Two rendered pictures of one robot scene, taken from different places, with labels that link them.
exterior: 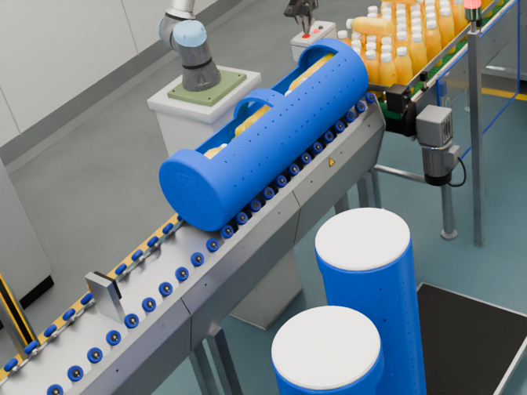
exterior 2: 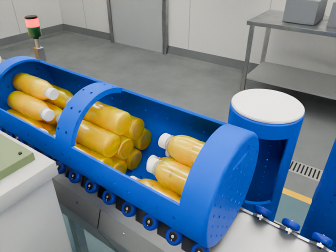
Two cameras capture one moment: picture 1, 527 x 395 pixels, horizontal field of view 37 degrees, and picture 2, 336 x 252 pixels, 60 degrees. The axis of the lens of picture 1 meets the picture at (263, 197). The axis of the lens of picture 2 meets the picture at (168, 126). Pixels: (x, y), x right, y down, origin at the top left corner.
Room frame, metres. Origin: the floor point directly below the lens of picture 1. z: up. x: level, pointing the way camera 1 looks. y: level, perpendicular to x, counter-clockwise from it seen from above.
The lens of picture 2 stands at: (2.32, 0.69, 1.58)
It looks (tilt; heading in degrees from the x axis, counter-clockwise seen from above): 32 degrees down; 260
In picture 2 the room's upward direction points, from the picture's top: straight up
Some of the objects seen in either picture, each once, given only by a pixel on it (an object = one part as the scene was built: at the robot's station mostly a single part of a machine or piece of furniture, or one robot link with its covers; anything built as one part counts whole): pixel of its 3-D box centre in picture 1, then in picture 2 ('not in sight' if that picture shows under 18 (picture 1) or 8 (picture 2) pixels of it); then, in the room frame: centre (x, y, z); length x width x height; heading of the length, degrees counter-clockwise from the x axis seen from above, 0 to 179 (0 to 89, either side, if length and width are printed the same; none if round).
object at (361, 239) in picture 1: (361, 237); (266, 104); (1.76, -0.26, 1.03); 0.28 x 0.28 x 0.01
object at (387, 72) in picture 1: (388, 78); not in sight; (2.74, -0.59, 0.99); 0.07 x 0.07 x 0.19
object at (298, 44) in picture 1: (314, 41); not in sight; (3.09, -0.37, 1.05); 0.20 x 0.10 x 0.10; 135
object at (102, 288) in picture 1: (107, 296); not in sight; (1.80, 0.52, 1.00); 0.10 x 0.04 x 0.15; 45
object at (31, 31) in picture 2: (472, 11); (34, 31); (2.75, -0.95, 1.18); 0.06 x 0.06 x 0.05
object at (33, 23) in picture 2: (472, 0); (32, 22); (2.75, -0.95, 1.23); 0.06 x 0.06 x 0.04
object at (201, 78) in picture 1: (199, 70); not in sight; (2.72, 0.13, 1.22); 0.15 x 0.15 x 0.10
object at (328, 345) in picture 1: (325, 346); not in sight; (1.38, -0.07, 1.03); 0.28 x 0.28 x 0.01
